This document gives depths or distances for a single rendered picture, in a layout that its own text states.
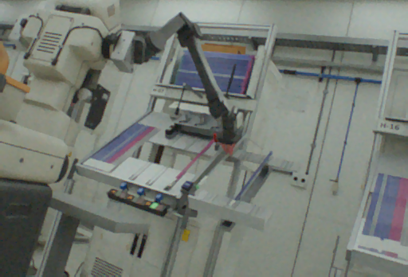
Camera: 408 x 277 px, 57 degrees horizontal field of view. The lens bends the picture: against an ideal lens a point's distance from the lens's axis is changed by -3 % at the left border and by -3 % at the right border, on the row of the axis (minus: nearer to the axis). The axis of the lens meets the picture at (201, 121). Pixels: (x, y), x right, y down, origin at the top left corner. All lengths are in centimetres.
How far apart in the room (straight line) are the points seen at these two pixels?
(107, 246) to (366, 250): 147
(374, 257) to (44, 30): 141
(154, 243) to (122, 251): 22
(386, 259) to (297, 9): 316
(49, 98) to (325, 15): 328
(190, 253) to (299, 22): 280
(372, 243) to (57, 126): 121
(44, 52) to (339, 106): 291
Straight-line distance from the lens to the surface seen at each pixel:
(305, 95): 383
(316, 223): 359
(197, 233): 211
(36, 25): 145
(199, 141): 222
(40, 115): 136
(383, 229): 168
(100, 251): 245
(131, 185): 196
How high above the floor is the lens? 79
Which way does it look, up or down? 10 degrees up
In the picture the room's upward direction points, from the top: 16 degrees clockwise
